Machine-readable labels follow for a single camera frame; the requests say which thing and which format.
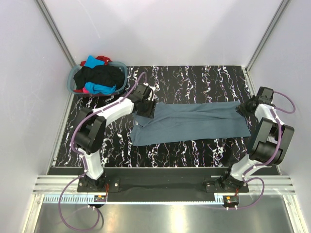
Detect grey blue t shirt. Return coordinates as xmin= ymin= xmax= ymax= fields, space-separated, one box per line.
xmin=130 ymin=101 xmax=250 ymax=146

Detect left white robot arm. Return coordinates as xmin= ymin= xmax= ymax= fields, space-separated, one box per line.
xmin=70 ymin=83 xmax=156 ymax=192

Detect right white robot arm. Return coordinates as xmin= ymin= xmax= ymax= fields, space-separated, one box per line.
xmin=220 ymin=87 xmax=295 ymax=193

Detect black t shirt in basket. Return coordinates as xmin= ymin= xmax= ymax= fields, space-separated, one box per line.
xmin=73 ymin=65 xmax=125 ymax=90

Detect cyan t shirt in basket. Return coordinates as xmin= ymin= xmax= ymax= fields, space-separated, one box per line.
xmin=84 ymin=55 xmax=116 ymax=95

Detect pink garment in basket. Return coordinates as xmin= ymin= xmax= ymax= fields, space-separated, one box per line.
xmin=82 ymin=88 xmax=89 ymax=94

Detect red t shirt in basket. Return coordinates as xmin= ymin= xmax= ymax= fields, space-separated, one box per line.
xmin=73 ymin=56 xmax=116 ymax=95

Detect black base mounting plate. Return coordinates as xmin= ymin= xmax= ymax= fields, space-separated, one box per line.
xmin=77 ymin=167 xmax=249 ymax=202

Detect teal plastic laundry basket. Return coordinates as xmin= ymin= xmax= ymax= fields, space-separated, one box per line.
xmin=67 ymin=62 xmax=128 ymax=97

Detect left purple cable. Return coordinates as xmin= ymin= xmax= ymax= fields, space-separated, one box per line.
xmin=58 ymin=71 xmax=148 ymax=230

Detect aluminium frame rail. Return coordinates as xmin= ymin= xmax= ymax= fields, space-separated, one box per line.
xmin=33 ymin=176 xmax=295 ymax=205

